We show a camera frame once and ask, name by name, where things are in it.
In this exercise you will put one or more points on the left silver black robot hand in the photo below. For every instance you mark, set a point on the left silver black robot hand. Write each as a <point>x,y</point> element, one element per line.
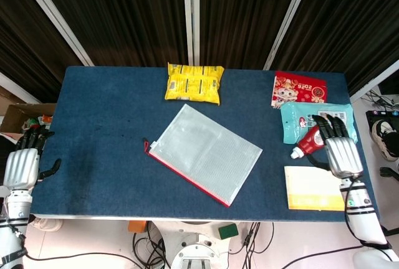
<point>22,166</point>

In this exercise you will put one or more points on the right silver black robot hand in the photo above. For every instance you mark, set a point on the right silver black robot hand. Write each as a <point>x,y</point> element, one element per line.
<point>343,157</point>

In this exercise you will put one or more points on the transparent mesh zipper pouch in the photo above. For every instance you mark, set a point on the transparent mesh zipper pouch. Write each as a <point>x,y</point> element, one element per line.
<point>202,150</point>

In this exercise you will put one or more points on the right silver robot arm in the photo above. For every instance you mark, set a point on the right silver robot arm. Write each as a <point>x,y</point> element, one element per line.
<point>363,219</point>

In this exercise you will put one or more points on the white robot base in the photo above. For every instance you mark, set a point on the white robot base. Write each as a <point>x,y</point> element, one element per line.
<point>193,241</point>

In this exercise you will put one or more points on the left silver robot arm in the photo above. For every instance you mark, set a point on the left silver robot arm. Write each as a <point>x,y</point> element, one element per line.
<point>17,203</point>

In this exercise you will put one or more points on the red tube white cap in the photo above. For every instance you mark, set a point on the red tube white cap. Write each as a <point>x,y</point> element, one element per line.
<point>310,143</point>

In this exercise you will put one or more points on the white black sneaker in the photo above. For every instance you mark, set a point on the white black sneaker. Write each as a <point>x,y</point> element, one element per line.
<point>381,138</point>

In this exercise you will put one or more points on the white yellow booklet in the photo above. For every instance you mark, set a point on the white yellow booklet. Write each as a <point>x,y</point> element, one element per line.
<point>308,188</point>

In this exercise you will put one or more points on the brown cardboard box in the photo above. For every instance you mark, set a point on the brown cardboard box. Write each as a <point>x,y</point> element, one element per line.
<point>15,116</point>

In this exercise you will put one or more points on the teal wet wipes pack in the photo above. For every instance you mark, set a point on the teal wet wipes pack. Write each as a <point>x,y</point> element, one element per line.
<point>296,122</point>

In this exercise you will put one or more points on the beige shoe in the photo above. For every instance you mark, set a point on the beige shoe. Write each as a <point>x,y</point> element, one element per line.
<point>46,224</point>

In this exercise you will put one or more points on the blue table mat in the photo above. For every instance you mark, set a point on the blue table mat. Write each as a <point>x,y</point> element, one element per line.
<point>109,157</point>

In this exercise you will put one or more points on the orange block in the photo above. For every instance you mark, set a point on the orange block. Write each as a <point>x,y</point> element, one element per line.
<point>137,226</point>

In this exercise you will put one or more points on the green block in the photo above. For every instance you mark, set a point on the green block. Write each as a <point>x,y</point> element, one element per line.
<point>228,231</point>

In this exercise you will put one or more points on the yellow snack packet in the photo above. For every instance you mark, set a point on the yellow snack packet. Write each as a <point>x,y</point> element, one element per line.
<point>193,83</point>

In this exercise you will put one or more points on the black curtain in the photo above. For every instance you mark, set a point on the black curtain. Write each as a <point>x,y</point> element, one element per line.
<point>131,16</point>

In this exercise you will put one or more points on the white aluminium frame post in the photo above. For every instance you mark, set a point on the white aluminium frame post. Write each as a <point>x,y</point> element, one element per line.
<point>190,16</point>
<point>288,20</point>
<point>56,20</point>
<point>374,83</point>
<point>18,86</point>

